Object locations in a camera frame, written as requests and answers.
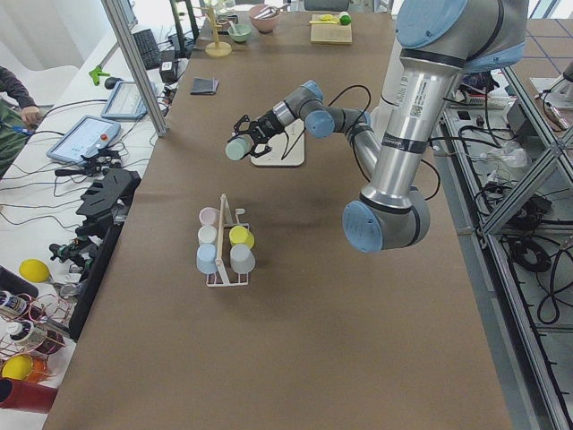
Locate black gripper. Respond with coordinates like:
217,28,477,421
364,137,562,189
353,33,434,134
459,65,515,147
232,110,285,158

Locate green cup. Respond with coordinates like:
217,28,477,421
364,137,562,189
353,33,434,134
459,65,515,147
225,136,252,161

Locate cream rabbit tray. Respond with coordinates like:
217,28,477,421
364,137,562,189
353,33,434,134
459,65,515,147
251,119,305,168

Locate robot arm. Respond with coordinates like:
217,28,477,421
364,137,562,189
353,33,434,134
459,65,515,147
226,1,528,253

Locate pink cup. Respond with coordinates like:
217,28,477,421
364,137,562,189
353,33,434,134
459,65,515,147
199,207,220,227

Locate wooden cup tree stand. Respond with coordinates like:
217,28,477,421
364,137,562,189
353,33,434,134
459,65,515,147
204,0,232,57

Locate yellow cup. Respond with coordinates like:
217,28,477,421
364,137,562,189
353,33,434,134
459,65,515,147
228,225,255,249

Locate cream white cup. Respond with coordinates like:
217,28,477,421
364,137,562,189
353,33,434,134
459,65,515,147
197,225,218,245

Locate pale blue-white cup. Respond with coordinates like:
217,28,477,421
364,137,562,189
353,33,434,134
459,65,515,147
230,244,256,275

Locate light blue cup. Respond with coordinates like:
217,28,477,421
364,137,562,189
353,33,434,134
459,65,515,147
196,243,218,275

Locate grey folded cloth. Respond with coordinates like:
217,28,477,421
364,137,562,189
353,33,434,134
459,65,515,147
190,77,219,95

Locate green bowl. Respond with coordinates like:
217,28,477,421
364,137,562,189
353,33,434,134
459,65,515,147
227,24,252,44

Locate pink bowl with ice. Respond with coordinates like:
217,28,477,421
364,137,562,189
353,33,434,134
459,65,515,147
248,4,280,34

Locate wooden cutting board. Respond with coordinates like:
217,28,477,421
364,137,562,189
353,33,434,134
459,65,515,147
309,12,353,45

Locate metal ice scoop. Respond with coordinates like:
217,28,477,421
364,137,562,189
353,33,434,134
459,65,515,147
254,4,289,19

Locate far teach pendant tablet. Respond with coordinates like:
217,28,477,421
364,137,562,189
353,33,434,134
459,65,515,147
100,81,147,121

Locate teach pendant tablet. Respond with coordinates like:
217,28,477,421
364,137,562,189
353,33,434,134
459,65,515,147
100,81,147,121
46,116,121,165

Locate green lime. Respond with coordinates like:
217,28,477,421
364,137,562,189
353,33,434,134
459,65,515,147
338,13,352,26

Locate black tool stand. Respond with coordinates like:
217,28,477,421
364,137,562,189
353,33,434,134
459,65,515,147
49,168,141,341

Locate near teach pendant tablet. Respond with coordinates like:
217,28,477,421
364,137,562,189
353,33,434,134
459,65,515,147
46,116,121,165

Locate green clamp tool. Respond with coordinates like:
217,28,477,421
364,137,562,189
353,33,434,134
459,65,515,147
89,65,110,86

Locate yellow lemon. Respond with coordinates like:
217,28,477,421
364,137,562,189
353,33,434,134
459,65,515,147
19,259,51,283

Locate white wire cup rack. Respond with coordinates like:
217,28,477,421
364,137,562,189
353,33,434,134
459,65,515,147
206,193,250,288

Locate aluminium frame post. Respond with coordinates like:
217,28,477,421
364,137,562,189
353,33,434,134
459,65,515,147
101,0,167,137

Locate copper wire bottle rack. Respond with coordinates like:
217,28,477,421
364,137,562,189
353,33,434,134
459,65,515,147
1,290,70,383

